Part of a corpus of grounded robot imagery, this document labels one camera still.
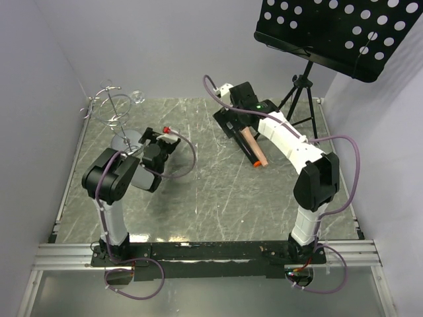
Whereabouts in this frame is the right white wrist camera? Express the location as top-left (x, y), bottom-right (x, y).
top-left (214, 83), bottom-right (233, 100)

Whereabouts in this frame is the clear wine glass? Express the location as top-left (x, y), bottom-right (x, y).
top-left (129, 90), bottom-right (145, 105)

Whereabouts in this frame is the pink microphone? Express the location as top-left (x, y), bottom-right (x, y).
top-left (241, 127), bottom-right (268, 167)

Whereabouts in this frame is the black perforated music stand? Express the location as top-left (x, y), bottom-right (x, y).
top-left (253, 0), bottom-right (420, 143)

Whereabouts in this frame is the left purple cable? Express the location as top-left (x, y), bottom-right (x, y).
top-left (95, 131), bottom-right (198, 300)

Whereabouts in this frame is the chrome wine glass rack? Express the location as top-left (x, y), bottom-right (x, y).
top-left (81, 79), bottom-right (143, 155)

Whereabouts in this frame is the black microphone orange end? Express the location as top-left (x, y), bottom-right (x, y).
top-left (233, 130), bottom-right (261, 168)

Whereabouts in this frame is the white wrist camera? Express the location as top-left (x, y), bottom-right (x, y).
top-left (157, 127), bottom-right (179, 144)
top-left (214, 83), bottom-right (233, 100)

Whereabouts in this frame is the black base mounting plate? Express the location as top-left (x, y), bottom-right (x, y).
top-left (91, 240), bottom-right (327, 281)

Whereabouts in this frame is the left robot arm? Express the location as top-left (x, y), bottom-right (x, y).
top-left (81, 127), bottom-right (181, 265)

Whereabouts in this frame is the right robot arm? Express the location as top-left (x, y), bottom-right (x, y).
top-left (208, 82), bottom-right (340, 264)

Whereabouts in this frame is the aluminium frame rail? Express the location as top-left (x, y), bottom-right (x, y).
top-left (32, 239), bottom-right (384, 271)

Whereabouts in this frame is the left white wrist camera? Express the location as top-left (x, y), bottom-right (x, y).
top-left (157, 127), bottom-right (179, 144)

